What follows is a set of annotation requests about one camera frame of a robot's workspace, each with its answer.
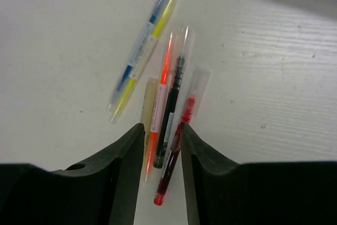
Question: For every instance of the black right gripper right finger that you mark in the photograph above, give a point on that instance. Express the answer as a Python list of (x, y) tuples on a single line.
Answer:
[(219, 190)]

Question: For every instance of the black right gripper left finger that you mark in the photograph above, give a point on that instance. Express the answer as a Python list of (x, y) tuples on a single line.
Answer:
[(101, 189)]

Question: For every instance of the red gel pen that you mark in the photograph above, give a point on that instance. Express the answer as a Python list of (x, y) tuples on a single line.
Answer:
[(192, 103)]

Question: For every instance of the cream highlighter pen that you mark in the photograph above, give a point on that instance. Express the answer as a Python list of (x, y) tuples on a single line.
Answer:
[(146, 117)]

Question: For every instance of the orange highlighter pen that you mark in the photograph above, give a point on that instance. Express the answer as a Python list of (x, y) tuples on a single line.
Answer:
[(159, 103)]

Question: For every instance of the black gel pen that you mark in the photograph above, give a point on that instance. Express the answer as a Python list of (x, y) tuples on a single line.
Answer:
[(182, 51)]

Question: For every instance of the blue highlighter pen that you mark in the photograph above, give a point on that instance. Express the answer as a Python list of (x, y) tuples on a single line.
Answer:
[(135, 52)]

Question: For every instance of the yellow highlighter pen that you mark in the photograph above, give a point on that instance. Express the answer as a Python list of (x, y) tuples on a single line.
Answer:
[(145, 54)]

